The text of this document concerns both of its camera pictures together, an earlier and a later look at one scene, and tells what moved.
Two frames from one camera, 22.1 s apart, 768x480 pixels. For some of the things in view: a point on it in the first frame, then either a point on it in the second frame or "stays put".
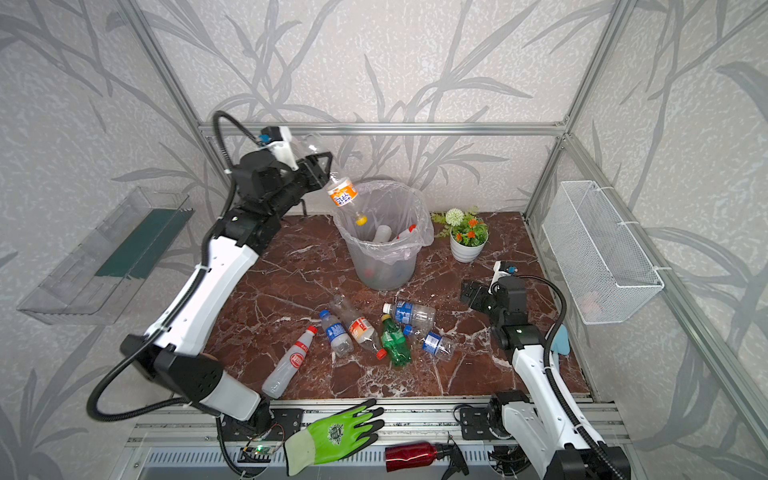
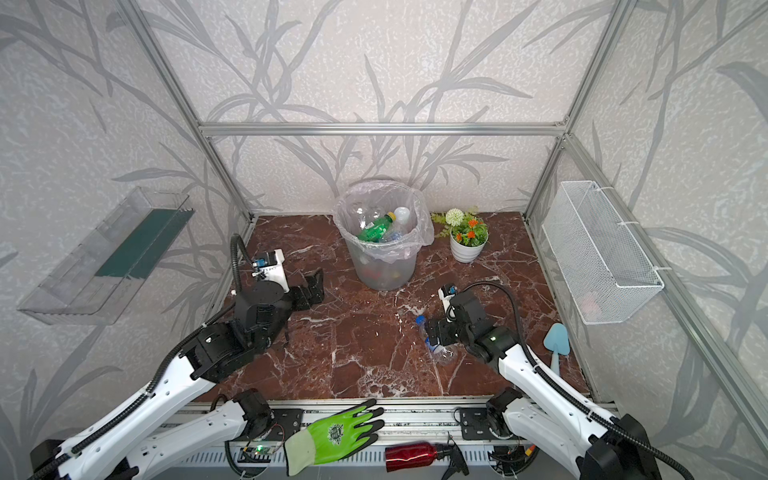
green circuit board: (256, 454) stays put
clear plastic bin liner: (389, 221) stays put
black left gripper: (313, 175) → (297, 294)
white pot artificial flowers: (468, 233) stays put
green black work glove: (334, 438) stays put
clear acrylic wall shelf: (94, 284) stays put
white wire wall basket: (605, 271) stays put
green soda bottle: (397, 347) → (378, 230)
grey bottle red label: (289, 366) → (401, 218)
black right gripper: (474, 294) → (444, 330)
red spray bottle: (405, 456) stays put
